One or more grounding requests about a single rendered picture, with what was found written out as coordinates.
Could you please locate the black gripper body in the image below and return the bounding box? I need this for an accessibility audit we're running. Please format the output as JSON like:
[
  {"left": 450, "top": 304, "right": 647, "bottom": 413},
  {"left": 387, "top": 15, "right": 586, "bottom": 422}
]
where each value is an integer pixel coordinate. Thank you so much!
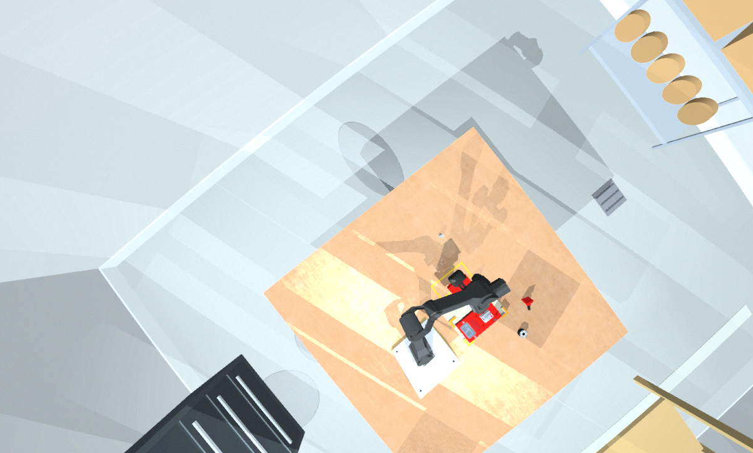
[{"left": 448, "top": 269, "right": 489, "bottom": 315}]

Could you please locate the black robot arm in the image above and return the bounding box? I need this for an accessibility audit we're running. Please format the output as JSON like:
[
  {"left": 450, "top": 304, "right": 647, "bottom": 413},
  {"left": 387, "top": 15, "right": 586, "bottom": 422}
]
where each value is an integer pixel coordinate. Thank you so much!
[{"left": 399, "top": 273, "right": 511, "bottom": 367}]

